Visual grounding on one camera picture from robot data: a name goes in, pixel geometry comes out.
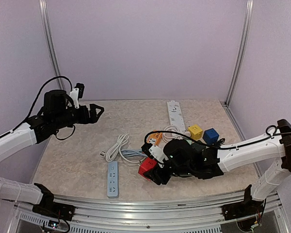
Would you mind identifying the right aluminium frame post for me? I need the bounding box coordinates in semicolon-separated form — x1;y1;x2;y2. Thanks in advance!
225;0;254;108

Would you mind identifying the yellow cube adapter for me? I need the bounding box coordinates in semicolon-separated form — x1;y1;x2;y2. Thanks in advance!
188;124;203;140

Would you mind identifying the orange power strip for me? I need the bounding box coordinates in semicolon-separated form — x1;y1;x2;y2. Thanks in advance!
147;133;162;146

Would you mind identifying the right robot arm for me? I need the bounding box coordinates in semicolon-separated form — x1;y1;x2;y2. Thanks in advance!
141;119;291;216

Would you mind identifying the long white power strip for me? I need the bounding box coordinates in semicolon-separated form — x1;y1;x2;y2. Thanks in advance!
167;100;186;133

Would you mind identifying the light blue power strip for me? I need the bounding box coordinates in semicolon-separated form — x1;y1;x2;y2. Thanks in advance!
107;161;119;199

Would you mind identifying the red cube socket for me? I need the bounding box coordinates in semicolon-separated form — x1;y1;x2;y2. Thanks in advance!
138;158;158;181

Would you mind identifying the blue cube adapter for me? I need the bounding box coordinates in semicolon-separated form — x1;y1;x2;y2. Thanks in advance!
203;128;219;145

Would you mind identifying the light blue cable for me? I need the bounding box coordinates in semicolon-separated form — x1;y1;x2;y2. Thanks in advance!
121;148;146;161

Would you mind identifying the left aluminium frame post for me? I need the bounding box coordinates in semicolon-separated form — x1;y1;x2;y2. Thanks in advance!
38;0;61;76

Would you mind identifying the pink white hub cable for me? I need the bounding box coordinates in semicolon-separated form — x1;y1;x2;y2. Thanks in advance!
161;124;190;141

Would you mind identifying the aluminium frame post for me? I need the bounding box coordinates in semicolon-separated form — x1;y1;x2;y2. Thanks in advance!
225;0;254;108
38;0;61;76

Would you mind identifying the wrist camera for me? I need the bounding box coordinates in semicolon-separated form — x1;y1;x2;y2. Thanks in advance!
69;83;85;109
141;143;168;167

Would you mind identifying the black charger plug with cable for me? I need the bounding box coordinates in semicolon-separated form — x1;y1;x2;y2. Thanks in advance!
214;138;226;147

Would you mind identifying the dark green cube adapter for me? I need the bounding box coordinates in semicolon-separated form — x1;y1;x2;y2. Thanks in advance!
191;142;206;153

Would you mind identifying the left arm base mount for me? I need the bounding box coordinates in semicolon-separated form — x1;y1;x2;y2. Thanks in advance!
32;200;76;221

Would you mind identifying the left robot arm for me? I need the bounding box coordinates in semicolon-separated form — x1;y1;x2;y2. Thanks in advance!
0;87;104;216

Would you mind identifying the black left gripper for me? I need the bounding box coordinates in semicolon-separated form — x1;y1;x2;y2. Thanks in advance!
53;103;104;130

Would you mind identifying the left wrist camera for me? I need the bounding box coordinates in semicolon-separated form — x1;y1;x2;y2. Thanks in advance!
69;83;85;109

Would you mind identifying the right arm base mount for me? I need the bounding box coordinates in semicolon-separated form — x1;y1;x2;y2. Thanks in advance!
222;184;265;220

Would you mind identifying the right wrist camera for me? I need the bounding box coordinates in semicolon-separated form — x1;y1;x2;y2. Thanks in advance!
141;143;168;167

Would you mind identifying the aluminium front rail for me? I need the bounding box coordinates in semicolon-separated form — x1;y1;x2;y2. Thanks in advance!
8;191;291;233

